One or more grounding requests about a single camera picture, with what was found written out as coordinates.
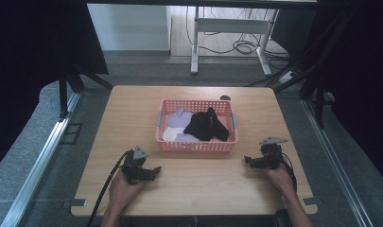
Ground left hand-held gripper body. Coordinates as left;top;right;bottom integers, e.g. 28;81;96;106
121;145;155;185

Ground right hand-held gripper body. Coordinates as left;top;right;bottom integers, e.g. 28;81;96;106
254;135;289;170

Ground person's right hand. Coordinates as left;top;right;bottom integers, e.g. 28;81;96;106
262;165;297;198

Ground person's left hand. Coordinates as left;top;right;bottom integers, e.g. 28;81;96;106
109;171;148;215

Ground white cloth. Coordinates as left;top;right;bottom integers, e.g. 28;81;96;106
162;126;187;143

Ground pink plastic basket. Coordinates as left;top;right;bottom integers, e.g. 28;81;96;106
155;98;240;154

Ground black cloth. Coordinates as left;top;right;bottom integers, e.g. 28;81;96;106
183;107;231;143

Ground large purple cloth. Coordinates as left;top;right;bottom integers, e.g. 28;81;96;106
166;108;194;129

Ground black chair part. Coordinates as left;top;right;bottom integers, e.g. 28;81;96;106
273;208;292;227

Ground black metal stand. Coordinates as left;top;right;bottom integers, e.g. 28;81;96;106
58;69;114;121
273;11;354;130

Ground black curtain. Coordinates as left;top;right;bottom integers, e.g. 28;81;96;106
0;0;110;175
270;0;383;187

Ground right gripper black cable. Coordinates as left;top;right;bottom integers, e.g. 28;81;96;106
279;151;298;193

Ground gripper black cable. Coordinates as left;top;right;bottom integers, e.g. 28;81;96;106
85;149;134;227
279;151;298;193

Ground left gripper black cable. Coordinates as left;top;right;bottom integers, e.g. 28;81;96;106
85;149;134;227

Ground aluminium floor rail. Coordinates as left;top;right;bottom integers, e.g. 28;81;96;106
0;91;82;227
300;98;374;227

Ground tangle of black floor cables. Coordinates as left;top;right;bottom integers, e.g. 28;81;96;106
184;6;290;61

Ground white desk frame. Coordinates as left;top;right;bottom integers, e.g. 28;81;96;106
190;6;279;77

